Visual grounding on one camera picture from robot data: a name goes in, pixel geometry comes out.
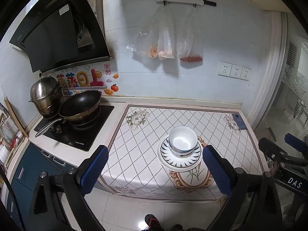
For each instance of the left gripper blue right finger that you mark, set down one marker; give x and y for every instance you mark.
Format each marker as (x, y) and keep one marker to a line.
(219, 168)

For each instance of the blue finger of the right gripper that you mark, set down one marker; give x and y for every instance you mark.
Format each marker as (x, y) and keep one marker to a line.
(296, 143)

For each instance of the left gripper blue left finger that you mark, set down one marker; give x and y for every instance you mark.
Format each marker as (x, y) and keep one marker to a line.
(90, 169)

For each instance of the white plate with pink rose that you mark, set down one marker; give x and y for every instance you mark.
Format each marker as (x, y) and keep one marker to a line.
(179, 167)

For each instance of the white bowl with red flowers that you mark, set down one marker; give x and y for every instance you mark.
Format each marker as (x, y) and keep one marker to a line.
(179, 153)

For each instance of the white bowl with blue pattern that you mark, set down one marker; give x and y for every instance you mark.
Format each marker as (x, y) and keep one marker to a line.
(182, 138)

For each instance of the white plate with blue stripes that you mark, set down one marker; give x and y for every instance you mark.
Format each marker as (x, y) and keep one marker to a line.
(180, 157)

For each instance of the blue kitchen cabinet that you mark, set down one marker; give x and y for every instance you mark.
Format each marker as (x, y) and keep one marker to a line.
(33, 162)

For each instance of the glass sliding door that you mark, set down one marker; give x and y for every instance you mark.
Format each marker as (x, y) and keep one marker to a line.
(280, 107)

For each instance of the black induction cooktop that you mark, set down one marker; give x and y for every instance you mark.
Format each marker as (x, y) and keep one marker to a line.
(79, 134)

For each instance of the floral diamond pattern table mat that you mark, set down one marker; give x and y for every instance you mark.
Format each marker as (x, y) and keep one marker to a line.
(156, 152)

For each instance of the blue smartphone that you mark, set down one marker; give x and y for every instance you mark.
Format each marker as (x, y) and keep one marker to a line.
(239, 121)

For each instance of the black shoe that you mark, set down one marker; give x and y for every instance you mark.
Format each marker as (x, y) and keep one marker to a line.
(152, 221)

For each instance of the stainless steel steamer pot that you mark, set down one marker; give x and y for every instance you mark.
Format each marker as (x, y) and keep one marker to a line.
(46, 95)

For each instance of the plastic bag with red beans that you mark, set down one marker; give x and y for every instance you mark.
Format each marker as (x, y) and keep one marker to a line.
(189, 46)

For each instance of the plastic bag with eggs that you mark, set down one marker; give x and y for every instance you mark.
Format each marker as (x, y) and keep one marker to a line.
(166, 33)

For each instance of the plastic bag with orange food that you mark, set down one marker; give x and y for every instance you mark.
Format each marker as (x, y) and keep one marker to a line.
(145, 42)

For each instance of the black range hood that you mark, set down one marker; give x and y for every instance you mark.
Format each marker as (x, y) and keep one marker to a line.
(61, 33)

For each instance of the black wok with handle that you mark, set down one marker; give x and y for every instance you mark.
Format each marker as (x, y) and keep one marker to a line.
(76, 108)

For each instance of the right white wall socket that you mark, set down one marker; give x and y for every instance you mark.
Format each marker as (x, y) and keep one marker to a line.
(246, 73)

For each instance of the white wall socket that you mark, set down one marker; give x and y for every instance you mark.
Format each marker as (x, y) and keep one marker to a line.
(224, 69)
(246, 73)
(236, 71)

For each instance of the middle white wall socket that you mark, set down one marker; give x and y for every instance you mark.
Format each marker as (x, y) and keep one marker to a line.
(236, 71)

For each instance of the left white wall socket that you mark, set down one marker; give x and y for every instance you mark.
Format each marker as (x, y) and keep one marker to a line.
(224, 69)

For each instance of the colourful wall sticker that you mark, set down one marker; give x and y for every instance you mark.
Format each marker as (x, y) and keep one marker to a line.
(102, 77)

